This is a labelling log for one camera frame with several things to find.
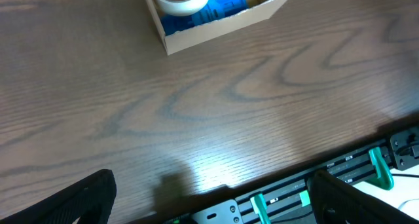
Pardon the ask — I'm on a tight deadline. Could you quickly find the white masking tape roll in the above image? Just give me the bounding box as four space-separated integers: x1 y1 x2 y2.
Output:
150 0 211 17

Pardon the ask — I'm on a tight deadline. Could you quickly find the blue plastic case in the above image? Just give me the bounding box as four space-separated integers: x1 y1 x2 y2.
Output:
160 0 248 36

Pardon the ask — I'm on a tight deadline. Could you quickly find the green right clamp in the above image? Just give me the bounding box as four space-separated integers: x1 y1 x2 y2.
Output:
367 147 394 191

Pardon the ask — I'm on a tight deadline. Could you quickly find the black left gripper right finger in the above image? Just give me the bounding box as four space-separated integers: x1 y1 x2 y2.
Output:
308 170 418 224

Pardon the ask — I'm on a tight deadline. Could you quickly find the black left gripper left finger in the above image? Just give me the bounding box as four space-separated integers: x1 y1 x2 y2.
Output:
1 169 117 224

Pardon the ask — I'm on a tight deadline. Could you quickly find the green clamp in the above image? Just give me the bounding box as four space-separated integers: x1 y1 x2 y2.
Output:
367 147 394 191
250 193 271 224

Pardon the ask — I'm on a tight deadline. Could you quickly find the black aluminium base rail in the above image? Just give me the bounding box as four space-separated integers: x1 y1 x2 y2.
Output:
163 125 419 224

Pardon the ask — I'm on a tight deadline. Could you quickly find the cardboard box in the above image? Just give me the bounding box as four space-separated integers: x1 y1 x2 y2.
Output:
146 0 287 55

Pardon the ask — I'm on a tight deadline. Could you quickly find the green left clamp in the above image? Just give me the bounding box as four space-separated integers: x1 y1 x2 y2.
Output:
250 193 271 224

